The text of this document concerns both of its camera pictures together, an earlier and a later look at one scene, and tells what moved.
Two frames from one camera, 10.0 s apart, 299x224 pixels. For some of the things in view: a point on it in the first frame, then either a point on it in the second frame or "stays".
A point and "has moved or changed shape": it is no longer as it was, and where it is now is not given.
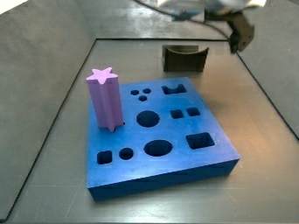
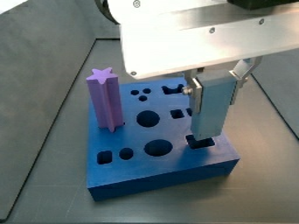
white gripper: [220, 7] → [174, 36]
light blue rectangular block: [192, 12] has moved or changed shape
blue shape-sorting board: [172, 144] stays
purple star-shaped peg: [105, 89] stays
